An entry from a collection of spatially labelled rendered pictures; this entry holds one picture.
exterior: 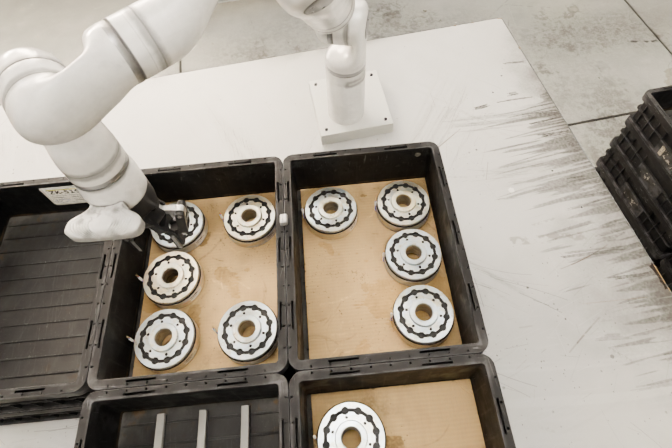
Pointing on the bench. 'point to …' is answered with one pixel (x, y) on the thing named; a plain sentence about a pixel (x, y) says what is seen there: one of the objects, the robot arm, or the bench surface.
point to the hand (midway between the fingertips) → (159, 240)
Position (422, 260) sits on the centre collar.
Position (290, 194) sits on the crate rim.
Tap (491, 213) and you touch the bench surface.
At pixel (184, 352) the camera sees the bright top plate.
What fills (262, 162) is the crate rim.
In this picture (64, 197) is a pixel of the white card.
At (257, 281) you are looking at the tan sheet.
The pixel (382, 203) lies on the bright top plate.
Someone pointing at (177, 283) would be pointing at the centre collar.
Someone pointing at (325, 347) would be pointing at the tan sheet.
